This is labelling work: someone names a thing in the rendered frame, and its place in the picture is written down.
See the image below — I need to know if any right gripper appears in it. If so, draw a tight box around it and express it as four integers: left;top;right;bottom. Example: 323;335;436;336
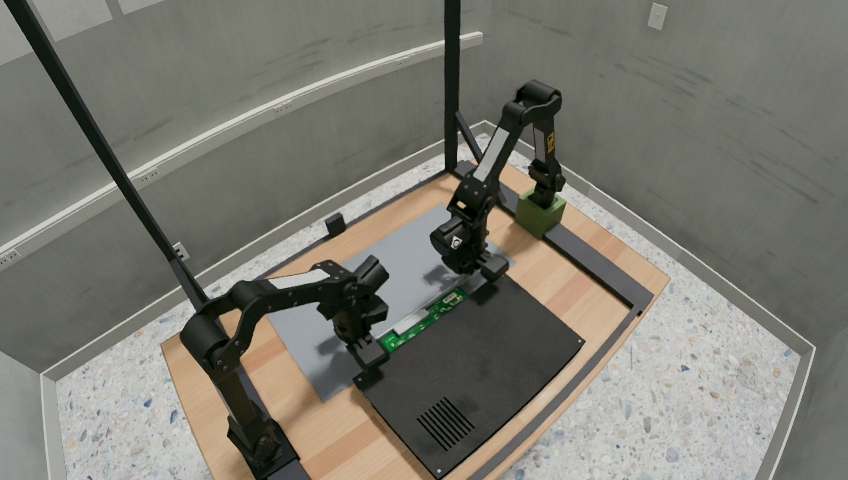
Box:
331;310;390;373

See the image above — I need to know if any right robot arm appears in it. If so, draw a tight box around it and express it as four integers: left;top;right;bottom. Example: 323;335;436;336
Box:
180;255;390;470

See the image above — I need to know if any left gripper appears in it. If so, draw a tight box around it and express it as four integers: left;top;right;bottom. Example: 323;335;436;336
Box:
465;229;510;283

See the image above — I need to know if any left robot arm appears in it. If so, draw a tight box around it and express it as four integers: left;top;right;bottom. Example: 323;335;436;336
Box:
429;79;566;275

